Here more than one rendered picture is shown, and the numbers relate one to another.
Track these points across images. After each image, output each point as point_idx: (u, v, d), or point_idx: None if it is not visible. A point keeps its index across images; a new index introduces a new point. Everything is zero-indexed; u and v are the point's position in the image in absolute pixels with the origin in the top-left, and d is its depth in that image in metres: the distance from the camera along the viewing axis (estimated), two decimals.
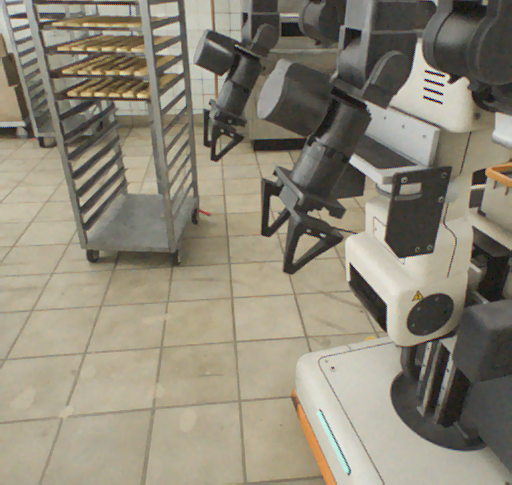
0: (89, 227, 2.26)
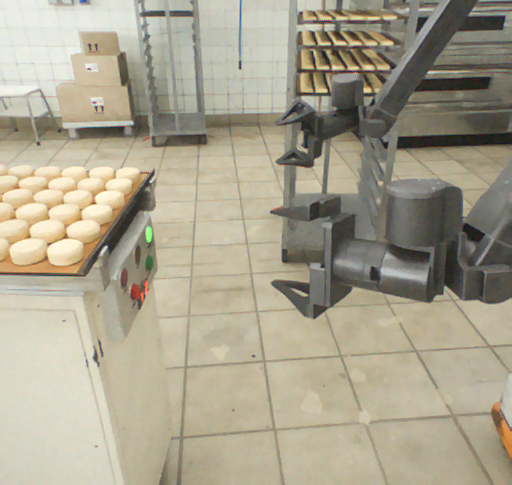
0: (292, 226, 2.20)
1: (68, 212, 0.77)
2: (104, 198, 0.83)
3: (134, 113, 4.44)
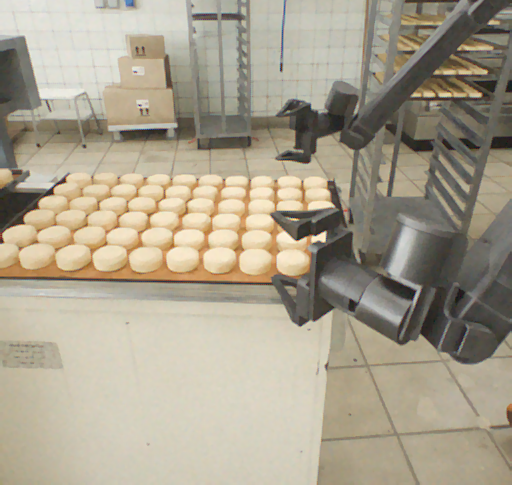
0: (372, 230, 2.21)
1: None
2: (319, 208, 0.84)
3: None
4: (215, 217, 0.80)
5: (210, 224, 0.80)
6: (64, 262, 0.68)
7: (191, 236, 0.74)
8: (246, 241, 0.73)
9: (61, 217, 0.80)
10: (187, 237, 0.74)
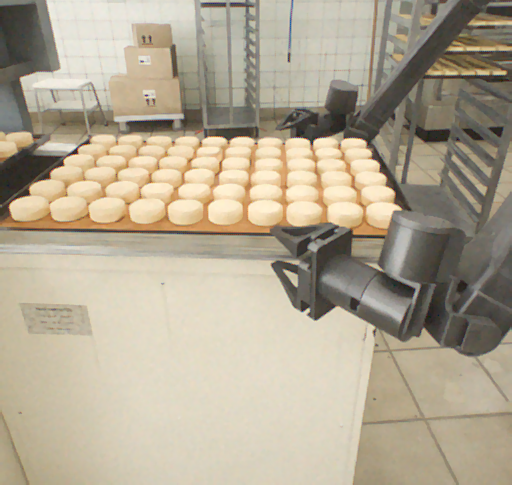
0: None
1: (345, 178, 0.73)
2: (363, 165, 0.79)
3: None
4: (254, 174, 0.75)
5: (248, 181, 0.75)
6: (99, 213, 0.63)
7: (231, 190, 0.69)
8: (291, 194, 0.68)
9: (90, 173, 0.75)
10: (227, 191, 0.69)
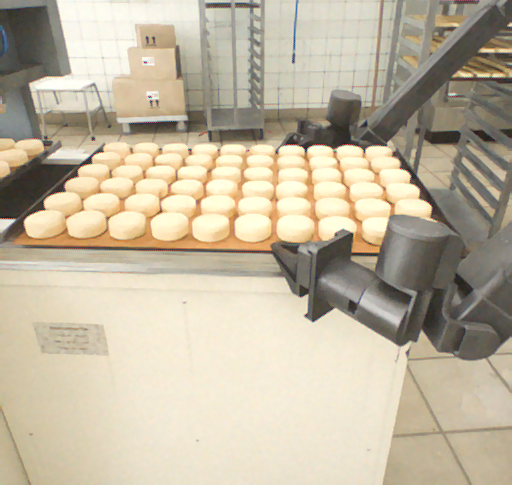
0: None
1: (376, 190, 0.69)
2: (393, 176, 0.75)
3: None
4: (279, 185, 0.71)
5: (273, 193, 0.71)
6: (119, 230, 0.59)
7: (257, 203, 0.65)
8: (322, 208, 0.64)
9: (106, 185, 0.71)
10: (253, 204, 0.65)
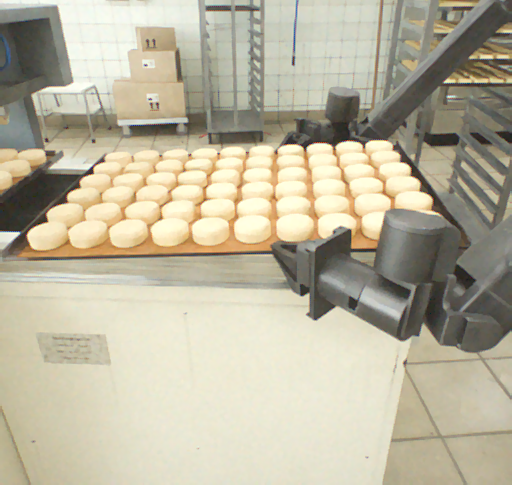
0: None
1: (375, 185, 0.69)
2: (393, 170, 0.74)
3: None
4: (278, 185, 0.71)
5: (273, 193, 0.71)
6: (120, 238, 0.60)
7: (256, 204, 0.65)
8: (321, 206, 0.64)
9: (108, 194, 0.72)
10: (253, 206, 0.65)
